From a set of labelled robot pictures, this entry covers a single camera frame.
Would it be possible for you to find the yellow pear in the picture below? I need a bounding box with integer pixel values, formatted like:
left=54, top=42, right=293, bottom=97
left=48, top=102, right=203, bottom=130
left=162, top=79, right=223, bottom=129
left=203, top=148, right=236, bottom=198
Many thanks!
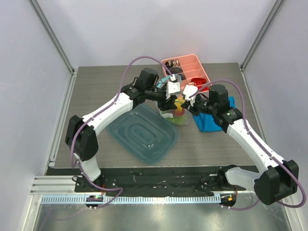
left=175, top=100, right=183, bottom=114

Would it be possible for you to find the clear zip top bag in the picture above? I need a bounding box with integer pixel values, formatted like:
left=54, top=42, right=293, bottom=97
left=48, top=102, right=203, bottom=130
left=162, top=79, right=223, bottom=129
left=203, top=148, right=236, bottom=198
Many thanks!
left=155, top=76, right=188, bottom=126

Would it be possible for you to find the green grape bunch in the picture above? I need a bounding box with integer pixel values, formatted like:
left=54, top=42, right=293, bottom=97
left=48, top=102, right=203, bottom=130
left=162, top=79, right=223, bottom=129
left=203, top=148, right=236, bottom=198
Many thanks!
left=167, top=115, right=186, bottom=126

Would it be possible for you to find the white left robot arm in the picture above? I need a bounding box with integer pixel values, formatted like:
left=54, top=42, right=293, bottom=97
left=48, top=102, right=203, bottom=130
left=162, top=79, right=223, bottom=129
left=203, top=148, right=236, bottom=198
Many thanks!
left=65, top=68, right=180, bottom=192

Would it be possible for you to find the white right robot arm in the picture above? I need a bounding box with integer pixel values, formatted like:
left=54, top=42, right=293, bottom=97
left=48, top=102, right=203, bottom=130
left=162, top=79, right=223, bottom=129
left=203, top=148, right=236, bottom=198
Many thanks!
left=182, top=84, right=299, bottom=205

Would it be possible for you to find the blue folded cloth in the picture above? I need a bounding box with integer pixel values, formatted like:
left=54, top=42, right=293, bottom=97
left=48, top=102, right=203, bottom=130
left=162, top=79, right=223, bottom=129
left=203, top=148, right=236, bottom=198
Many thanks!
left=193, top=96, right=242, bottom=132

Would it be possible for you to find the red item in organizer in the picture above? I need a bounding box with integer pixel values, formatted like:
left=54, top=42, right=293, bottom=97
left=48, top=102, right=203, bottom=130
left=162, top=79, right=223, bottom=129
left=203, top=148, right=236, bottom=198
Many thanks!
left=190, top=77, right=207, bottom=88

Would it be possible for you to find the clear blue plastic tray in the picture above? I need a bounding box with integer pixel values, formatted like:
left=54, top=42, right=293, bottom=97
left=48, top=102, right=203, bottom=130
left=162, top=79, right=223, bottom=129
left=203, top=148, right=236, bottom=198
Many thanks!
left=106, top=104, right=179, bottom=165

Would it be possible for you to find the dark patterned rolled sock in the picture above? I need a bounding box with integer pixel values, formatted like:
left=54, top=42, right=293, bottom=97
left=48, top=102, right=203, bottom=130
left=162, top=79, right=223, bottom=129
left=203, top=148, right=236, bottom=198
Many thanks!
left=169, top=67, right=183, bottom=74

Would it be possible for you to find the pink divided organizer box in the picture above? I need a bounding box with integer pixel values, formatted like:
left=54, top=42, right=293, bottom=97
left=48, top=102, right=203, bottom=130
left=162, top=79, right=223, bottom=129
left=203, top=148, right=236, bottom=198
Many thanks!
left=161, top=54, right=210, bottom=90

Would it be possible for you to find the black white patterned sock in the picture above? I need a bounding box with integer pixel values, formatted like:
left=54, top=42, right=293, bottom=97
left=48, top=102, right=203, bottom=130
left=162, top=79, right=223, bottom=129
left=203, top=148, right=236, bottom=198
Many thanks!
left=165, top=59, right=180, bottom=68

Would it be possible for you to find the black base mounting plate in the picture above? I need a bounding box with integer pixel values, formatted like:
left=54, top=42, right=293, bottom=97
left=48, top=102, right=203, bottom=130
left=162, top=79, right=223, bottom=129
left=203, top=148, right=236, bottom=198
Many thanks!
left=72, top=167, right=244, bottom=197

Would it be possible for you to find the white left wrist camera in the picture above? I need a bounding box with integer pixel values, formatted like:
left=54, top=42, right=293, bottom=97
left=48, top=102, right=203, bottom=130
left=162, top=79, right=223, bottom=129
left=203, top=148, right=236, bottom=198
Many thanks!
left=166, top=74, right=181, bottom=99

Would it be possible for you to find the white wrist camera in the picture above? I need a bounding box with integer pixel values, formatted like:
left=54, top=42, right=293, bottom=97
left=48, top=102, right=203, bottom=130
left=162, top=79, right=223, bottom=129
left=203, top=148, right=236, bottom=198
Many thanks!
left=166, top=74, right=181, bottom=99
left=182, top=85, right=198, bottom=106

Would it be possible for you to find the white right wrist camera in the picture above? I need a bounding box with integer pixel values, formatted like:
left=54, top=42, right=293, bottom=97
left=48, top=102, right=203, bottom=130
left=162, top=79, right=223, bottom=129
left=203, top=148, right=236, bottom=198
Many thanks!
left=182, top=85, right=198, bottom=106

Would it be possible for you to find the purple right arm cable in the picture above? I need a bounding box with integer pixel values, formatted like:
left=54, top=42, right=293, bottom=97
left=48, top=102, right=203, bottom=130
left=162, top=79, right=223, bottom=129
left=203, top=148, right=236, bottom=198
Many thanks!
left=189, top=80, right=305, bottom=210

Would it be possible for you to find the aluminium front rail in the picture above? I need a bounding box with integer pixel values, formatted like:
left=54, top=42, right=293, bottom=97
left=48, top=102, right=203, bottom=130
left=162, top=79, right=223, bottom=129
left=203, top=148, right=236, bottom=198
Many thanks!
left=30, top=173, right=294, bottom=205

